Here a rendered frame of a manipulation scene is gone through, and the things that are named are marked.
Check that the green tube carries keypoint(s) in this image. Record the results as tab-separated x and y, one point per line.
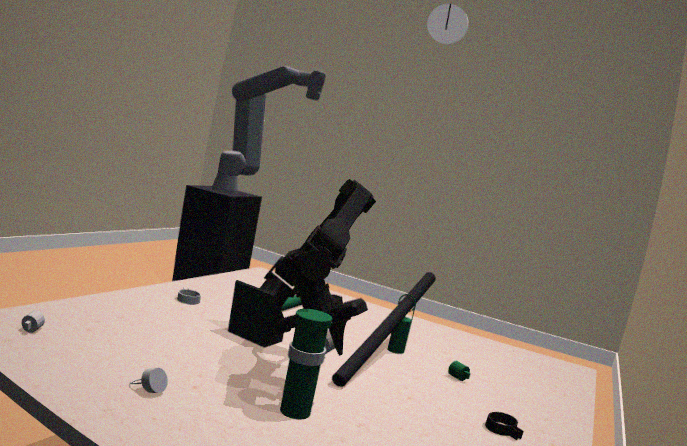
291	303

